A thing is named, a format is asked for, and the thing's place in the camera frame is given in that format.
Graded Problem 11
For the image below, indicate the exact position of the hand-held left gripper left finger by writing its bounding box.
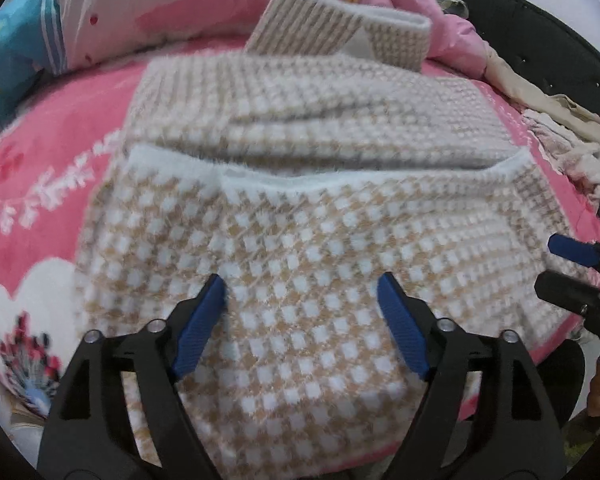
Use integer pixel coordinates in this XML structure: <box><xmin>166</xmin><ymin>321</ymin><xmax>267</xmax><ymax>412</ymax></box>
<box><xmin>37</xmin><ymin>274</ymin><xmax>228</xmax><ymax>480</ymax></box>

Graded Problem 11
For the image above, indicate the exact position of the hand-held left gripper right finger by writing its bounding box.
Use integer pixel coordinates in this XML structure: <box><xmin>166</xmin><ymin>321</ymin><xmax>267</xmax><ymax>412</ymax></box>
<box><xmin>376</xmin><ymin>272</ymin><xmax>566</xmax><ymax>480</ymax></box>

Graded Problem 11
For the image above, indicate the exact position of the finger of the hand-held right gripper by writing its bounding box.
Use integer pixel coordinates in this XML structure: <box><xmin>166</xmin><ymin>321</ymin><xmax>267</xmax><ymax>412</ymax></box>
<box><xmin>547</xmin><ymin>233</ymin><xmax>600</xmax><ymax>273</ymax></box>
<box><xmin>534</xmin><ymin>270</ymin><xmax>600</xmax><ymax>341</ymax></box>

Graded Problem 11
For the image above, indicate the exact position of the beige white checkered sweater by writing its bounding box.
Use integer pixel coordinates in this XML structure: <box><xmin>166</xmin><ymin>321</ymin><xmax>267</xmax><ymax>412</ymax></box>
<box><xmin>75</xmin><ymin>0</ymin><xmax>581</xmax><ymax>468</ymax></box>

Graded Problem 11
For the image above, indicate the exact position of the white fluffy garment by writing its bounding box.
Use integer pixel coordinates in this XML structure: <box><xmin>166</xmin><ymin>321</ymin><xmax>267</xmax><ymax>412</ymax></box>
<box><xmin>522</xmin><ymin>107</ymin><xmax>600</xmax><ymax>201</ymax></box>

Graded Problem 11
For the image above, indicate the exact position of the cream garment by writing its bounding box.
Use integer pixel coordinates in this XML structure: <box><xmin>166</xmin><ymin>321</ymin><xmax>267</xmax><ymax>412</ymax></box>
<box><xmin>482</xmin><ymin>35</ymin><xmax>600</xmax><ymax>151</ymax></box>

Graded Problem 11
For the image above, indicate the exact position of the black padded headboard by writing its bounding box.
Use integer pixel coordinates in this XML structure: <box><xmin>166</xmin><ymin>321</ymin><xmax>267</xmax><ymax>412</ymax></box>
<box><xmin>415</xmin><ymin>0</ymin><xmax>600</xmax><ymax>111</ymax></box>

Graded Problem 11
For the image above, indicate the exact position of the pink floral bed sheet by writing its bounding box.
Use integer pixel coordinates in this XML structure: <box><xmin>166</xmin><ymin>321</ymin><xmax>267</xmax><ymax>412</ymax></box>
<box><xmin>0</xmin><ymin>60</ymin><xmax>600</xmax><ymax>461</ymax></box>

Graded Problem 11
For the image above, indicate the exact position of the pink printed quilt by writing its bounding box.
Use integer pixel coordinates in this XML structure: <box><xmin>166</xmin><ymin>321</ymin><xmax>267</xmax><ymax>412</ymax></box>
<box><xmin>0</xmin><ymin>0</ymin><xmax>488</xmax><ymax>128</ymax></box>

